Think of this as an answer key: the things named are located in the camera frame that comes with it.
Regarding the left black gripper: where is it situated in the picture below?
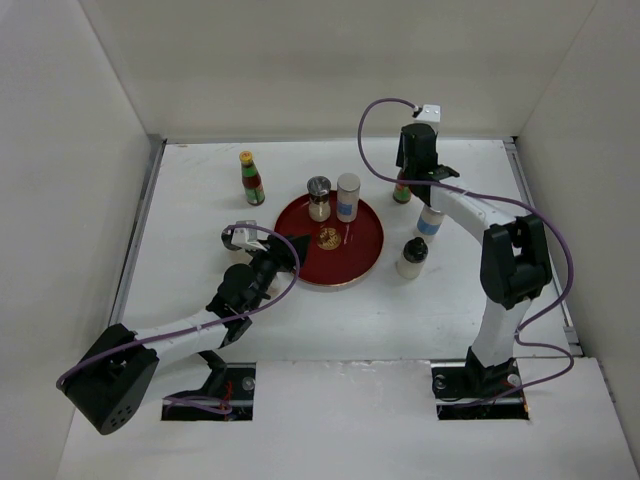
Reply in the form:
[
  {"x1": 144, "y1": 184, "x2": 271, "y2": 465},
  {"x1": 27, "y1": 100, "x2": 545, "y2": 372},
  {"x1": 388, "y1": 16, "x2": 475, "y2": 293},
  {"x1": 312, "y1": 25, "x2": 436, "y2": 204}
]
[{"x1": 245, "y1": 234, "x2": 309, "y2": 312}]

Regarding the black-lid shaker right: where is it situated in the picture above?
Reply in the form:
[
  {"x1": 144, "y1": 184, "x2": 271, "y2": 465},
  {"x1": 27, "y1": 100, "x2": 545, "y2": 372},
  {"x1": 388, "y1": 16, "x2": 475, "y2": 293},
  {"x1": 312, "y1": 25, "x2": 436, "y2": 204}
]
[{"x1": 396, "y1": 237, "x2": 429, "y2": 280}]

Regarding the black-lid shaker far left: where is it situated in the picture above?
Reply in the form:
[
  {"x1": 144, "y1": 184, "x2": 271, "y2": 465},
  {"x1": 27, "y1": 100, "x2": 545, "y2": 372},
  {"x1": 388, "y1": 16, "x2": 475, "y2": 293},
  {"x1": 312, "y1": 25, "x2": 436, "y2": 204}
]
[{"x1": 221, "y1": 228, "x2": 245, "y2": 252}]

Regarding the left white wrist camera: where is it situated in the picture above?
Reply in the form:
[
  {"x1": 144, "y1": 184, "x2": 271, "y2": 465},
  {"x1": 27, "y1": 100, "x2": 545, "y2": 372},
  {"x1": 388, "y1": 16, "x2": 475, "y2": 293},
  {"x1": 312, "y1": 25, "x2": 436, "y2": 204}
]
[{"x1": 231, "y1": 220, "x2": 266, "y2": 251}]

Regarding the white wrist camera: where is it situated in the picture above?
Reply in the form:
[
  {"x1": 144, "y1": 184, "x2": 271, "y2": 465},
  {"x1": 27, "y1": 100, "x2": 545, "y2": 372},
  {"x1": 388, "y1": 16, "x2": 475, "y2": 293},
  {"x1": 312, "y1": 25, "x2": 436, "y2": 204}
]
[
  {"x1": 412, "y1": 104, "x2": 442, "y2": 126},
  {"x1": 231, "y1": 220, "x2": 266, "y2": 251}
]

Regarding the ketchup bottle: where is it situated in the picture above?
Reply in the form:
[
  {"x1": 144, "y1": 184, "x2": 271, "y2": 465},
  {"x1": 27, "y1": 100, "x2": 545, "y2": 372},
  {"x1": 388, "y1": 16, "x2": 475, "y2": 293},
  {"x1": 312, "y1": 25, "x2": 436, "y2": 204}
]
[
  {"x1": 239, "y1": 151, "x2": 265, "y2": 206},
  {"x1": 392, "y1": 170, "x2": 412, "y2": 204}
]

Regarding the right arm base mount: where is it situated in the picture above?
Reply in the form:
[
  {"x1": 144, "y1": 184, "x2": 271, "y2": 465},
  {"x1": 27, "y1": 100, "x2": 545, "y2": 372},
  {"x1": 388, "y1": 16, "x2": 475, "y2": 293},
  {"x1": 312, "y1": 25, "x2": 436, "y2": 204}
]
[{"x1": 431, "y1": 360, "x2": 529, "y2": 421}]

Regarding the silver-lid spice shaker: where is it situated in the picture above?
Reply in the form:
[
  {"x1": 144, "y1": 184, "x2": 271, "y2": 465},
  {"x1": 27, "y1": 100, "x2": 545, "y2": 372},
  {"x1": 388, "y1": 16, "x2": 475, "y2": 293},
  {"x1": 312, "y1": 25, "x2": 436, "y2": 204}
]
[{"x1": 307, "y1": 176, "x2": 331, "y2": 222}]

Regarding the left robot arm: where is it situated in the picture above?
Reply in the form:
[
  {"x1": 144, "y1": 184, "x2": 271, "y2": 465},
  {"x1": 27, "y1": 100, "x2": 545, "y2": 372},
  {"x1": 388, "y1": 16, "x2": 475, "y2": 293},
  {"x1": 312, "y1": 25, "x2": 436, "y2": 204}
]
[{"x1": 56, "y1": 222, "x2": 312, "y2": 435}]

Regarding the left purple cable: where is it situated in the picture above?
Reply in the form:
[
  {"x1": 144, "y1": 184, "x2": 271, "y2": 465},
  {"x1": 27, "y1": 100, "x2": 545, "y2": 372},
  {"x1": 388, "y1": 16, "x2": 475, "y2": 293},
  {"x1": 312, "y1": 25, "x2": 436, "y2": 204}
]
[{"x1": 54, "y1": 223, "x2": 302, "y2": 416}]

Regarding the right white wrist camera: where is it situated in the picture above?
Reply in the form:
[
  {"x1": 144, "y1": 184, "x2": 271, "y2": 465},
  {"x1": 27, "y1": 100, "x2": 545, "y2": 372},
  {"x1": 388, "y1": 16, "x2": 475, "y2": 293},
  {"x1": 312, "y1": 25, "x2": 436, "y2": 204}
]
[{"x1": 412, "y1": 104, "x2": 442, "y2": 126}]

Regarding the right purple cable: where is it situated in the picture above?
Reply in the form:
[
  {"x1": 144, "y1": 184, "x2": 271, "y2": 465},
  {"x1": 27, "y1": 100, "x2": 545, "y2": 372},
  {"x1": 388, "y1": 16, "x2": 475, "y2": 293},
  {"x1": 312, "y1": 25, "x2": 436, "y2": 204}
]
[{"x1": 357, "y1": 97, "x2": 576, "y2": 409}]

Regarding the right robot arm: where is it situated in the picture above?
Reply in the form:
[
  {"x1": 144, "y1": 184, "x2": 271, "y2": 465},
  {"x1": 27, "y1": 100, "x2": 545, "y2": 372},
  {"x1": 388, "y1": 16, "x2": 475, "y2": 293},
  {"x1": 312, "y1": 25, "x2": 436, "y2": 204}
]
[{"x1": 396, "y1": 123, "x2": 552, "y2": 400}]

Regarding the red round tray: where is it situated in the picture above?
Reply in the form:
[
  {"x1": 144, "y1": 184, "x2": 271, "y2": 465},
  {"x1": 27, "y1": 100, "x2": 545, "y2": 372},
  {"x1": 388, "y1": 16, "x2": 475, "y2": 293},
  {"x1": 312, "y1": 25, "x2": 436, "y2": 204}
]
[{"x1": 275, "y1": 192, "x2": 384, "y2": 287}]

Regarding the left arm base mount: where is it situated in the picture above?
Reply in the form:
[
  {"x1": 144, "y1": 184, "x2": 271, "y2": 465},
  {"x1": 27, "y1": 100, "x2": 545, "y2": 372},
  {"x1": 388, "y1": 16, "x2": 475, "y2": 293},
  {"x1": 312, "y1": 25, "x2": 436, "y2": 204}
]
[{"x1": 161, "y1": 350, "x2": 257, "y2": 422}]

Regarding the purple cable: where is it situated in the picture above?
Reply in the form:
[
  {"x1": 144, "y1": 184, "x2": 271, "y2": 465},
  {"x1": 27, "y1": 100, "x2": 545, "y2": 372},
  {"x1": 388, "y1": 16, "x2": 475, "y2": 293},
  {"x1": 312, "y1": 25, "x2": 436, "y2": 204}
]
[
  {"x1": 357, "y1": 97, "x2": 576, "y2": 409},
  {"x1": 54, "y1": 223, "x2": 302, "y2": 416}
]

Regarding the black-lid shaker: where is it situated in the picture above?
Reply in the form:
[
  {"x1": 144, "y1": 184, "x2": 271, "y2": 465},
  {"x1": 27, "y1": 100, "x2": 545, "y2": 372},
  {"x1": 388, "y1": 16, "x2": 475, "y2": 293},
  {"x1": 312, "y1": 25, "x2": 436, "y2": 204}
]
[
  {"x1": 221, "y1": 228, "x2": 245, "y2": 252},
  {"x1": 396, "y1": 237, "x2": 429, "y2": 280}
]

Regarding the tall pearl jar blue label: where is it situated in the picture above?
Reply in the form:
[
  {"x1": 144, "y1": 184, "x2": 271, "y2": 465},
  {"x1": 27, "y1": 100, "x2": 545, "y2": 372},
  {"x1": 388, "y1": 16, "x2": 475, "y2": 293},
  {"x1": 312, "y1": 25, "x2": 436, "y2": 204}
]
[{"x1": 336, "y1": 173, "x2": 361, "y2": 223}]

